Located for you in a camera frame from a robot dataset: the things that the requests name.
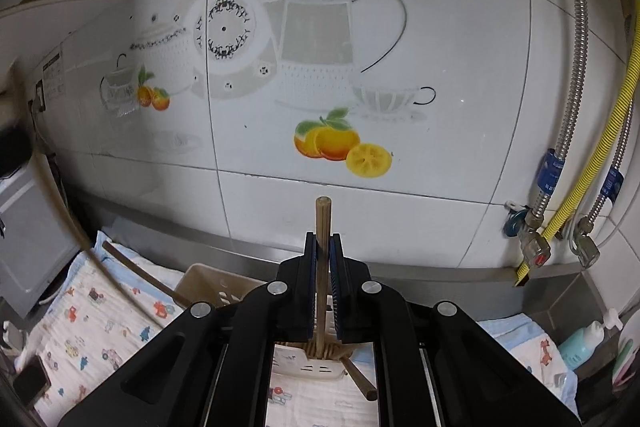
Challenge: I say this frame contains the beige plastic utensil holder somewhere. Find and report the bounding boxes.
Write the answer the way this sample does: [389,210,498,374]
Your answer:
[172,263,351,383]

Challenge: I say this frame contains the brown wooden chopstick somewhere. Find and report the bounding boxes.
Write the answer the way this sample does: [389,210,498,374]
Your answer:
[315,196,332,358]
[101,241,191,308]
[340,354,378,403]

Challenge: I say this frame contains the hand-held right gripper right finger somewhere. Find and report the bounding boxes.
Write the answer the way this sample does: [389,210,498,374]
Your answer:
[329,232,581,427]

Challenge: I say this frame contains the white microwave oven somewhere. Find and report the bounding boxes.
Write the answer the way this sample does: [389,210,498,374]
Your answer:
[0,152,83,320]

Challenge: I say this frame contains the teapot and fruit wall decal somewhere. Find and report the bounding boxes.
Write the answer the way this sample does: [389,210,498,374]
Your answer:
[100,0,436,180]

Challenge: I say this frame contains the set of wooden chopsticks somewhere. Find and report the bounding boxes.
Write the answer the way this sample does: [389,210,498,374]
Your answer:
[277,341,351,360]

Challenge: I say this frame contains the metal pipe valve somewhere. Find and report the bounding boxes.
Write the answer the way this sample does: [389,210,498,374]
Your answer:
[570,217,601,268]
[502,202,553,268]

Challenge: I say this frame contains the yellow gas hose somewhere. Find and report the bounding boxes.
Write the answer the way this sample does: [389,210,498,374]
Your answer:
[515,0,640,288]

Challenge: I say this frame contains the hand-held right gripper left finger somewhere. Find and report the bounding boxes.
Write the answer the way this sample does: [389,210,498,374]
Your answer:
[57,232,318,427]

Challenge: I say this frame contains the white wall notice sticker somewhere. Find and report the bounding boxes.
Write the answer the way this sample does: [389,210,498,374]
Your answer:
[42,42,68,100]

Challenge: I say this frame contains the metal flexible hose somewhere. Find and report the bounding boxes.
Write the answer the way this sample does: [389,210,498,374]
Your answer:
[575,97,640,233]
[530,0,587,233]

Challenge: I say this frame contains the black phone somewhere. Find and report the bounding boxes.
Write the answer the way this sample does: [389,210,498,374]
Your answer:
[12,354,51,403]

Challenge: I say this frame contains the light blue pump bottle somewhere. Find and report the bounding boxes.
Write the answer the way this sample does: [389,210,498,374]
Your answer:
[557,307,623,373]

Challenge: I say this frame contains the printed cartoon blanket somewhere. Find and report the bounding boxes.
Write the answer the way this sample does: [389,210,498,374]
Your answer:
[15,229,581,427]

